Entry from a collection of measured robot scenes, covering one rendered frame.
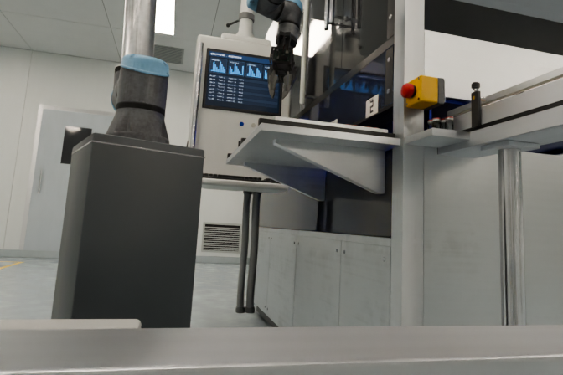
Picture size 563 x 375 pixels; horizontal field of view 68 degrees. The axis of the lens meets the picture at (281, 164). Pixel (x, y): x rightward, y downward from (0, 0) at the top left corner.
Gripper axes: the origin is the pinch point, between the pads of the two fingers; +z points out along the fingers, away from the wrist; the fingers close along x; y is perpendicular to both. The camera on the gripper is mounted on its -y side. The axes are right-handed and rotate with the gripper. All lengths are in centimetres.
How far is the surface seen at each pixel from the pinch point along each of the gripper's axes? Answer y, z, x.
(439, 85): 19.0, 3.0, 45.8
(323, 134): 16.6, 19.1, 17.1
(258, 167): -35.5, 13.6, -9.7
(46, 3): -237, -217, -325
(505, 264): 17, 47, 62
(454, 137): 20, 18, 50
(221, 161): -69, 2, -35
